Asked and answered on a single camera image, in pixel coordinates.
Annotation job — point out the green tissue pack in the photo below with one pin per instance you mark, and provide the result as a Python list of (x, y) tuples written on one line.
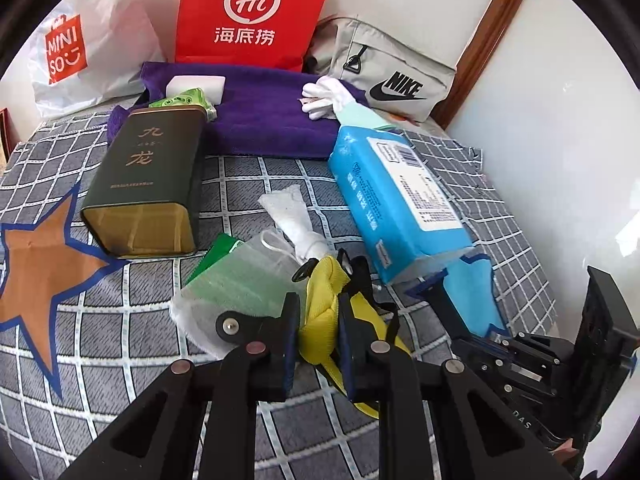
[(191, 97)]

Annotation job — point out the dark green tea tin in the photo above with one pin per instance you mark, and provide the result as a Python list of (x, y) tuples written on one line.
[(143, 200)]

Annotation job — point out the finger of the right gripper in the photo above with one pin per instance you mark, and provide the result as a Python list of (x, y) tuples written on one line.
[(433, 292)]

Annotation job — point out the brown framed picture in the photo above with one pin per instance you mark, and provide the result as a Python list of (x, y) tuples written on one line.
[(9, 140)]

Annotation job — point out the blue star marker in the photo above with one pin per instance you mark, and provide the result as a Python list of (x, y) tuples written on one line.
[(468, 283)]

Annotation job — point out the red paper shopping bag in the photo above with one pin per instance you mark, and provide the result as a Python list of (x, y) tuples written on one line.
[(262, 33)]

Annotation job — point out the yellow black sock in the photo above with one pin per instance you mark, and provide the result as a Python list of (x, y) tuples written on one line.
[(330, 319)]

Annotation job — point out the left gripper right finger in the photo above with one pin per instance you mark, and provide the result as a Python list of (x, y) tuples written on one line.
[(434, 421)]

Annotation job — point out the orange star marker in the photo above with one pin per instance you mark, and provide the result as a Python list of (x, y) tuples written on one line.
[(43, 266)]

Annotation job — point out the grey Nike waist bag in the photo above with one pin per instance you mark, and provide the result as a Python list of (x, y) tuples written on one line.
[(392, 76)]

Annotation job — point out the blue wet wipes pack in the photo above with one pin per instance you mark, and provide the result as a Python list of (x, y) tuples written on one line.
[(408, 226)]

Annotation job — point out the brown wooden door frame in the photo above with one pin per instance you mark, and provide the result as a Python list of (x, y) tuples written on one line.
[(476, 56)]

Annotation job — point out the white mesh cloth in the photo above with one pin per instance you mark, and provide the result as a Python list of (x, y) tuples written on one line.
[(252, 280)]

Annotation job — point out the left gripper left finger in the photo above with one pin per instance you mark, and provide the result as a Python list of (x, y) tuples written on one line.
[(199, 421)]

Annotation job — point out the white sponge block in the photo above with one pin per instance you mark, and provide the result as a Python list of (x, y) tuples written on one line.
[(212, 86)]

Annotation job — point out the white Miniso plastic bag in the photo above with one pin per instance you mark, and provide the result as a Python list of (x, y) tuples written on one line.
[(87, 52)]

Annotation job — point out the white rubber glove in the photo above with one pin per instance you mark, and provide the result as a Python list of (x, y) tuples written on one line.
[(328, 98)]

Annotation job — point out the purple towel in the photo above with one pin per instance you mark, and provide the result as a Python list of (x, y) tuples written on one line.
[(259, 115)]

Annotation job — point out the green flat packet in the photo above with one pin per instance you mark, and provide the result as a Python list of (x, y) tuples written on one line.
[(222, 246)]

